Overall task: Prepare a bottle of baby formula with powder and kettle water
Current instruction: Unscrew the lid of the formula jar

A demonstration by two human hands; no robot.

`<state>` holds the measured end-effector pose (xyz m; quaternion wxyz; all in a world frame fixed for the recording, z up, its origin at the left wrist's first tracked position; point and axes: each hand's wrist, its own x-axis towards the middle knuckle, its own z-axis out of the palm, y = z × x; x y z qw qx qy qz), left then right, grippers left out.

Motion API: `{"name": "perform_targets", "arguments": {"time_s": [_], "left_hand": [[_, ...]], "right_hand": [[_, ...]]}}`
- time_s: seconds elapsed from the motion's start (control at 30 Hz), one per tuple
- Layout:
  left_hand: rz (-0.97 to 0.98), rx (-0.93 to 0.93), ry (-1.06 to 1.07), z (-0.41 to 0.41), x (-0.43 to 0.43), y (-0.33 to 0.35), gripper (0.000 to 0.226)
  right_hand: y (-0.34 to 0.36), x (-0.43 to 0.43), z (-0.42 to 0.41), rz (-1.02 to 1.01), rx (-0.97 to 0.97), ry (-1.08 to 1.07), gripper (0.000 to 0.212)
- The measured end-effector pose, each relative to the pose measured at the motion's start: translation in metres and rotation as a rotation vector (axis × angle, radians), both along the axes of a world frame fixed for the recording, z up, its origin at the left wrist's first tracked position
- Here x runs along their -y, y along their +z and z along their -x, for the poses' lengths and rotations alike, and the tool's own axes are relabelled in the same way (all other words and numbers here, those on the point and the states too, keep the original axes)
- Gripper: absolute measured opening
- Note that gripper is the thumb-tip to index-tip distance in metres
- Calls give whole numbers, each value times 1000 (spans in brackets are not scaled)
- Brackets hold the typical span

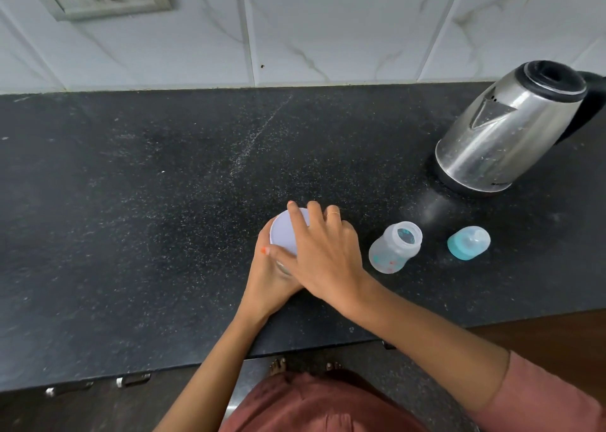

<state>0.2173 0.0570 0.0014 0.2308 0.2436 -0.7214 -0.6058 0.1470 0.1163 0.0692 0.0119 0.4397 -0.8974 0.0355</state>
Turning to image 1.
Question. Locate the lilac round jar lid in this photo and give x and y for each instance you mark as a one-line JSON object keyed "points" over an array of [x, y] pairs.
{"points": [[283, 230]]}

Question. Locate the person's left hand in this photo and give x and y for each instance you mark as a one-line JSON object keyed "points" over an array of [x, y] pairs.
{"points": [[265, 287]]}

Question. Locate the person's right hand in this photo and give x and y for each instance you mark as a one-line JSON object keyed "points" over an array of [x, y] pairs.
{"points": [[326, 256]]}

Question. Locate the steel electric kettle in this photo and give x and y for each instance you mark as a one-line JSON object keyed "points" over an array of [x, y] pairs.
{"points": [[506, 138]]}

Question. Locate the dark wooden cabinet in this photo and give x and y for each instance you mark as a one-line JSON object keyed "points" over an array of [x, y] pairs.
{"points": [[544, 337]]}

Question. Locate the reddish pink garment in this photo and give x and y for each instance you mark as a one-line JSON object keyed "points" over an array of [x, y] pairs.
{"points": [[307, 408]]}

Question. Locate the person's right foot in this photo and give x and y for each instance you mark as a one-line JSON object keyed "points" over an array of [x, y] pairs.
{"points": [[333, 366]]}

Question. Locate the person's left forearm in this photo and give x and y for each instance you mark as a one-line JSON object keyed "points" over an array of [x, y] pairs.
{"points": [[213, 375]]}

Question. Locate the person's left foot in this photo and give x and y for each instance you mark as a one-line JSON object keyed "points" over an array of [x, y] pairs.
{"points": [[278, 366]]}

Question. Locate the blue bottle teat cap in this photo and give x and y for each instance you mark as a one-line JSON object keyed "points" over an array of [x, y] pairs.
{"points": [[466, 244]]}

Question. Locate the person's foot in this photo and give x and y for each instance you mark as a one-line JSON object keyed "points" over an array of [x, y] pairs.
{"points": [[278, 366], [333, 366]]}

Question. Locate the person's right forearm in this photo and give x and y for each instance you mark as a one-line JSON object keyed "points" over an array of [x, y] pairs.
{"points": [[426, 342]]}

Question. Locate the clear plastic baby bottle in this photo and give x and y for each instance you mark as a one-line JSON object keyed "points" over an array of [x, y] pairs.
{"points": [[390, 254]]}

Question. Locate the clear milk powder jar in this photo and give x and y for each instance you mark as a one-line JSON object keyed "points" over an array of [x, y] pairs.
{"points": [[284, 269]]}

